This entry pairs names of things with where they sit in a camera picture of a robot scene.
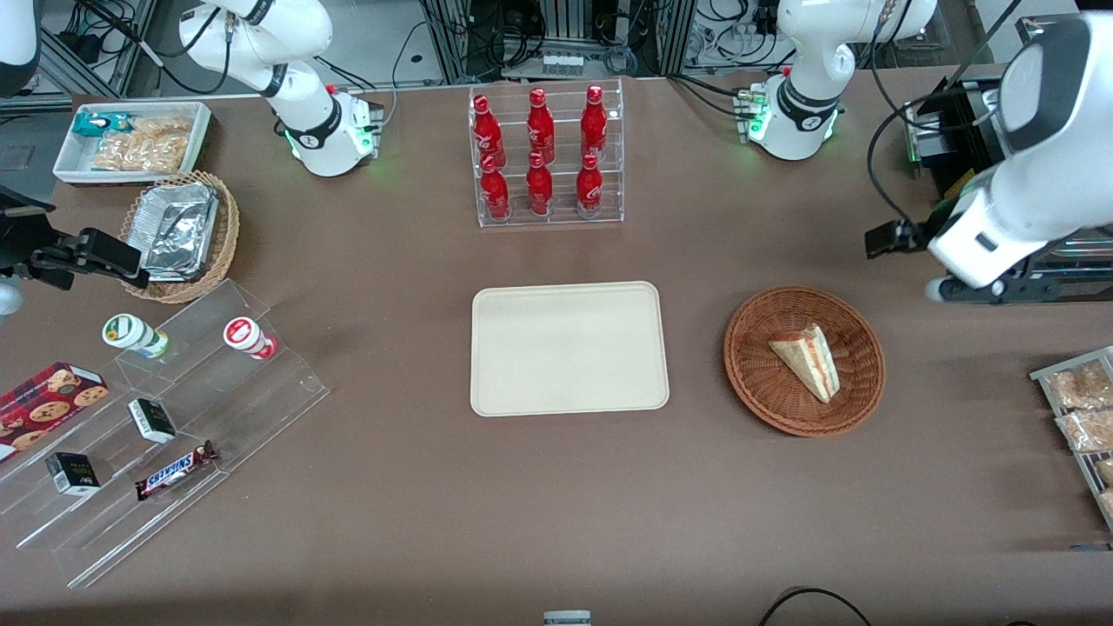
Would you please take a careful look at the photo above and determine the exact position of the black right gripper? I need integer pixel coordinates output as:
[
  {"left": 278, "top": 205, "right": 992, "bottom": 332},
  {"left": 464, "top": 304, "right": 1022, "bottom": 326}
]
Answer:
[{"left": 0, "top": 185, "right": 151, "bottom": 293}]

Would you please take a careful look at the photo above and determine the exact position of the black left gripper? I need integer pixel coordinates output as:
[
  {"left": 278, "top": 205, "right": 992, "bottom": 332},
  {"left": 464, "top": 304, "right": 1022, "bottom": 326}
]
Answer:
[{"left": 865, "top": 216, "right": 946, "bottom": 260}]

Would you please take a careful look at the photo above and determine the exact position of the triangle sandwich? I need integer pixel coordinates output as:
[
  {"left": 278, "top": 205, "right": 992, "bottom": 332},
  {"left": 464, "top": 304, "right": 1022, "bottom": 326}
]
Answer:
[{"left": 769, "top": 323, "right": 842, "bottom": 405}]

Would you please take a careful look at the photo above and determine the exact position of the light wicker basket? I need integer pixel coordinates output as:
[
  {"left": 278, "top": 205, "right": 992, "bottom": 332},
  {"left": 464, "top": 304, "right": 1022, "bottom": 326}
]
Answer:
[{"left": 119, "top": 170, "right": 241, "bottom": 304}]

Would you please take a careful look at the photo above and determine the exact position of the brown wicker basket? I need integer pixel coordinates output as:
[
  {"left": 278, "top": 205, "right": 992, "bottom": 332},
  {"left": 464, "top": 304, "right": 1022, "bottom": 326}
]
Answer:
[{"left": 723, "top": 286, "right": 887, "bottom": 437}]

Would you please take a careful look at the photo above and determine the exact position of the tray of packaged snacks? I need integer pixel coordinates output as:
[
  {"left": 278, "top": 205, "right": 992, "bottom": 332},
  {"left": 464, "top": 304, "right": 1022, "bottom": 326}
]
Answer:
[{"left": 1030, "top": 346, "right": 1113, "bottom": 533}]

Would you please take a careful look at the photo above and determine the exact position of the beige plastic tray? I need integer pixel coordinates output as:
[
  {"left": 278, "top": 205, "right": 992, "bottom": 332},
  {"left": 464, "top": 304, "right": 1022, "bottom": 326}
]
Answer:
[{"left": 470, "top": 281, "right": 670, "bottom": 417}]

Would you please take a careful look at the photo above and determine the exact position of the silver foil container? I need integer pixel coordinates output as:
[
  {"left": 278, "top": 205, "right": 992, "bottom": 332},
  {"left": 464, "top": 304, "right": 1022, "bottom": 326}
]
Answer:
[
  {"left": 139, "top": 204, "right": 217, "bottom": 282},
  {"left": 136, "top": 181, "right": 219, "bottom": 218}
]

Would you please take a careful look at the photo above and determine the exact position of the green lid yogurt cup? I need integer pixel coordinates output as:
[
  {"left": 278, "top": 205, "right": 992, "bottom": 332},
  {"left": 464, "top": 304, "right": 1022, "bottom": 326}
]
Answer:
[{"left": 102, "top": 313, "right": 170, "bottom": 360}]

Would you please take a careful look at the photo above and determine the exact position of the white rectangular bin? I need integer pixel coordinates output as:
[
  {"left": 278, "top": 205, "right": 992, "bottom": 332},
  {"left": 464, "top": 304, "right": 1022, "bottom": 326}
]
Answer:
[{"left": 52, "top": 101, "right": 213, "bottom": 186}]

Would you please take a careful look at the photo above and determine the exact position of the clear bag of chips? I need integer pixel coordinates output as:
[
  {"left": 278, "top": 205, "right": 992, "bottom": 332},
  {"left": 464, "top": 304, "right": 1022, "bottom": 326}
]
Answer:
[{"left": 91, "top": 117, "right": 194, "bottom": 174}]

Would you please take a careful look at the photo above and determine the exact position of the teal snack packet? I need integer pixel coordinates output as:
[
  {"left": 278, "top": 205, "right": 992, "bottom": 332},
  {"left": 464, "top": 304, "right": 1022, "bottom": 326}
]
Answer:
[{"left": 72, "top": 111, "right": 137, "bottom": 139}]

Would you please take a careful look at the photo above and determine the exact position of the black food warmer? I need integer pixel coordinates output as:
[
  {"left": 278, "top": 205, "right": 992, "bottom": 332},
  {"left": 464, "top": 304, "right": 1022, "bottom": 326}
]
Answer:
[{"left": 903, "top": 0, "right": 1113, "bottom": 305}]

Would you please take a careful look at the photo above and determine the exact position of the red lid yogurt cup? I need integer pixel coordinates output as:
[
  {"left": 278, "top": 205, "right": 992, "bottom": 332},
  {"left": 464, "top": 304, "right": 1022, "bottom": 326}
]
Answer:
[{"left": 223, "top": 316, "right": 278, "bottom": 361}]

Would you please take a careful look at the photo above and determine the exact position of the red cookie box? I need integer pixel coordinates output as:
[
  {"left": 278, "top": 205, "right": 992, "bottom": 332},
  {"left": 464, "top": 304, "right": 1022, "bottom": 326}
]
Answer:
[{"left": 0, "top": 362, "right": 110, "bottom": 463}]

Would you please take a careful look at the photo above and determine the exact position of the small black box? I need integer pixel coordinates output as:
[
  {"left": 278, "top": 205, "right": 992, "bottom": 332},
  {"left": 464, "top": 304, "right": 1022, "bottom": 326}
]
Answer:
[
  {"left": 128, "top": 397, "right": 177, "bottom": 444},
  {"left": 45, "top": 451, "right": 101, "bottom": 497}
]

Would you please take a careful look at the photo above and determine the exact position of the clear acrylic stepped shelf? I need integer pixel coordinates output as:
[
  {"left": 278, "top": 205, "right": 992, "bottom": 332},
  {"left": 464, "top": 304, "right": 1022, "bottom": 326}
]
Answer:
[{"left": 0, "top": 278, "right": 331, "bottom": 589}]

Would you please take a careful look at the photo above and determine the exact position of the brown Snickers bar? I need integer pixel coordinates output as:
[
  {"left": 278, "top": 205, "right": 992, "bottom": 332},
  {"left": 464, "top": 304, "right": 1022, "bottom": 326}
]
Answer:
[{"left": 135, "top": 440, "right": 219, "bottom": 502}]

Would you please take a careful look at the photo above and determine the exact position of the red cola bottle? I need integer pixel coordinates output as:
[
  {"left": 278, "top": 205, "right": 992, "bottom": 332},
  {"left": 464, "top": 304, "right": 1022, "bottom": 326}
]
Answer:
[
  {"left": 576, "top": 153, "right": 605, "bottom": 219},
  {"left": 527, "top": 88, "right": 556, "bottom": 164},
  {"left": 526, "top": 151, "right": 555, "bottom": 217},
  {"left": 472, "top": 94, "right": 506, "bottom": 168},
  {"left": 581, "top": 84, "right": 609, "bottom": 159},
  {"left": 480, "top": 155, "right": 511, "bottom": 221}
]

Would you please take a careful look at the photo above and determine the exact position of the clear acrylic bottle rack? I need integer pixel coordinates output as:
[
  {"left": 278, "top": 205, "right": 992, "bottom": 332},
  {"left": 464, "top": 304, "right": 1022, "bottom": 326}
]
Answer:
[{"left": 468, "top": 78, "right": 625, "bottom": 229}]

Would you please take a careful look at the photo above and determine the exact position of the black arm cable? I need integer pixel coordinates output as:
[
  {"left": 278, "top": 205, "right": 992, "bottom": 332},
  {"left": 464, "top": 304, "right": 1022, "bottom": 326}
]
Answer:
[{"left": 866, "top": 48, "right": 957, "bottom": 229}]

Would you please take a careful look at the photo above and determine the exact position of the black looped cable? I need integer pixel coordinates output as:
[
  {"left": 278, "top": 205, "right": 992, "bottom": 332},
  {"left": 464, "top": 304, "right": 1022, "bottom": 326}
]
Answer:
[{"left": 756, "top": 588, "right": 875, "bottom": 626}]

